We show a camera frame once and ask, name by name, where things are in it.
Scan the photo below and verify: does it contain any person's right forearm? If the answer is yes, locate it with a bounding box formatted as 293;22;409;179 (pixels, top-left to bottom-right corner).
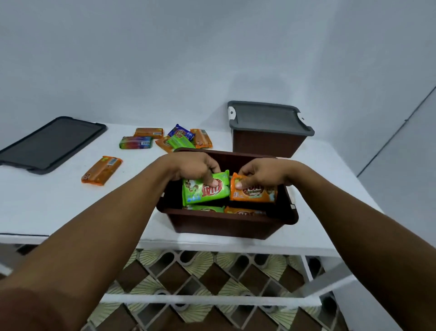
289;162;436;331

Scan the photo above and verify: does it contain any green snack packet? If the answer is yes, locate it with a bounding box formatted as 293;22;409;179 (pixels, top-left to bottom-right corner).
181;170;231;207
183;204;225;213

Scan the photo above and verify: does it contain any person's left hand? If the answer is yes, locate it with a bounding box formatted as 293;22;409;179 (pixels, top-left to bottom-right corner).
163;151;221;187

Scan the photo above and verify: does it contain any person's right hand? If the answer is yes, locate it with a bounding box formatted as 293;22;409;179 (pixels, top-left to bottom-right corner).
235;157;304;191

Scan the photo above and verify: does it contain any pile of colourful snacks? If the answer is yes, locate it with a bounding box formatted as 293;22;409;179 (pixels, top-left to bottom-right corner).
81;124;213;186

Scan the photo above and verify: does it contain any person's left forearm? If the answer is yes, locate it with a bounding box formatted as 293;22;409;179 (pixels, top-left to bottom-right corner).
0;155;178;331

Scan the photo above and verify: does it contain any orange snack packet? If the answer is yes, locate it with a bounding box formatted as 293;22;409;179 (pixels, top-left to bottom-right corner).
229;172;277;204
223;206;267;216

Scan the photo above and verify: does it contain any dark grey lid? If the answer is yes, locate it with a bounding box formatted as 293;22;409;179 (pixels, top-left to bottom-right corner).
0;116;108;175
227;100;315;137

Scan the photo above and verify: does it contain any brown sleeve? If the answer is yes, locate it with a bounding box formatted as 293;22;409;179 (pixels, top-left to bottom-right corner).
0;288;62;331

